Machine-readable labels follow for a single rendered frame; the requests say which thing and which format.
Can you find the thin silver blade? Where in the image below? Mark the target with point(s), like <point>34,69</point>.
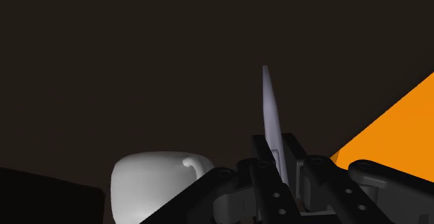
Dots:
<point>270,114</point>

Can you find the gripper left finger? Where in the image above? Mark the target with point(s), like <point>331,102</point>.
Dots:
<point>271,196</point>

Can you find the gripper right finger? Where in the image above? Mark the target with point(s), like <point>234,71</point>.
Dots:
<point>339,189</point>

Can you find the white mug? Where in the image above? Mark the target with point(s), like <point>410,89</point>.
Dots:
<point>145,189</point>

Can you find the black rounded box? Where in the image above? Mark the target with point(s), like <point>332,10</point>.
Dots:
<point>47,199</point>

